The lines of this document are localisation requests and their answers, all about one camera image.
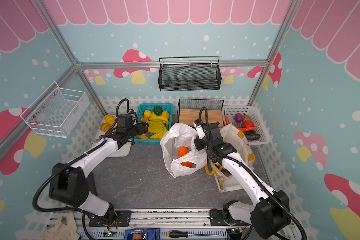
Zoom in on white canvas tote bag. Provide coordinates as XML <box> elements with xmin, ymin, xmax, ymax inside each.
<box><xmin>210</xmin><ymin>125</ymin><xmax>258</xmax><ymax>196</ymax></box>

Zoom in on orange fruit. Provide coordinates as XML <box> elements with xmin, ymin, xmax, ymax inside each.
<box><xmin>181</xmin><ymin>162</ymin><xmax>193</xmax><ymax>168</ymax></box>
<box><xmin>178</xmin><ymin>147</ymin><xmax>190</xmax><ymax>157</ymax></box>

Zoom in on white plastic grocery bag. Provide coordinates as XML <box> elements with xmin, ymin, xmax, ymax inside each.
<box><xmin>160</xmin><ymin>123</ymin><xmax>207</xmax><ymax>178</ymax></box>

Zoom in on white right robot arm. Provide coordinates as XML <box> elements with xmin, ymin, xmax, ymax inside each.
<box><xmin>194</xmin><ymin>119</ymin><xmax>308</xmax><ymax>240</ymax></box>

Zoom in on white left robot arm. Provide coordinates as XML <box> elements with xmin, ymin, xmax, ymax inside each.
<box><xmin>32</xmin><ymin>109</ymin><xmax>148</xmax><ymax>226</ymax></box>

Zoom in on bread loaf pile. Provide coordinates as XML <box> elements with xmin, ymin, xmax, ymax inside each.
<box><xmin>100</xmin><ymin>115</ymin><xmax>117</xmax><ymax>133</ymax></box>

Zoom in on yellow lemon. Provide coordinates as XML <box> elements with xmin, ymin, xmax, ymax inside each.
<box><xmin>144</xmin><ymin>110</ymin><xmax>152</xmax><ymax>119</ymax></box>

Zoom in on yellow banana bunch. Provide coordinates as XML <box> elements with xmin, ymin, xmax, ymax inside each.
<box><xmin>139</xmin><ymin>116</ymin><xmax>170</xmax><ymax>140</ymax></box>

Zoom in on green avocado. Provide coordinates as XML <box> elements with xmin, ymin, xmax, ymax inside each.
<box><xmin>153</xmin><ymin>106</ymin><xmax>163</xmax><ymax>116</ymax></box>

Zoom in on orange carrot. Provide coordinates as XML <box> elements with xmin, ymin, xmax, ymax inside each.
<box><xmin>239</xmin><ymin>126</ymin><xmax>258</xmax><ymax>132</ymax></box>

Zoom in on purple onion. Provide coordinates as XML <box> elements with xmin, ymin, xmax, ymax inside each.
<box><xmin>234</xmin><ymin>113</ymin><xmax>244</xmax><ymax>123</ymax></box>

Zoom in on dark eggplant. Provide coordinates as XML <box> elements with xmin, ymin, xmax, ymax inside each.
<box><xmin>245</xmin><ymin>133</ymin><xmax>261</xmax><ymax>142</ymax></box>

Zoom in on white plastic vegetable basket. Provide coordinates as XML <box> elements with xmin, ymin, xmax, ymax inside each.
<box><xmin>225</xmin><ymin>105</ymin><xmax>270</xmax><ymax>146</ymax></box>

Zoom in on red pepper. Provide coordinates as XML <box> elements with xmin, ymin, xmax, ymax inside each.
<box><xmin>244</xmin><ymin>121</ymin><xmax>255</xmax><ymax>128</ymax></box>

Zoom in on brown potato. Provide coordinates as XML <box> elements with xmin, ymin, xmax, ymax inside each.
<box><xmin>243</xmin><ymin>115</ymin><xmax>252</xmax><ymax>123</ymax></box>

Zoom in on black mesh wooden shelf rack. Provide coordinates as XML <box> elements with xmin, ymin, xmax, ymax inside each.
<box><xmin>177</xmin><ymin>99</ymin><xmax>226</xmax><ymax>128</ymax></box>

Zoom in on black orange screwdriver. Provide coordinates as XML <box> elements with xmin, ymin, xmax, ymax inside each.
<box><xmin>167</xmin><ymin>230</ymin><xmax>219</xmax><ymax>239</ymax></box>

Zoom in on beige cloth rag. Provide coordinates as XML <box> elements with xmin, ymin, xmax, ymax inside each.
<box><xmin>40</xmin><ymin>213</ymin><xmax>80</xmax><ymax>240</ymax></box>

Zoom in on black wall mesh basket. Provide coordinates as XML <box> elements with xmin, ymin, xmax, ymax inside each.
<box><xmin>158</xmin><ymin>56</ymin><xmax>222</xmax><ymax>92</ymax></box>

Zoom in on white wall wire basket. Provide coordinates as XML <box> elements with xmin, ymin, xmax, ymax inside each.
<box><xmin>20</xmin><ymin>82</ymin><xmax>90</xmax><ymax>138</ymax></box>

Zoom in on blue box on rail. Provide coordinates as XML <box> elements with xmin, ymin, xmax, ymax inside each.
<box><xmin>124</xmin><ymin>228</ymin><xmax>161</xmax><ymax>240</ymax></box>

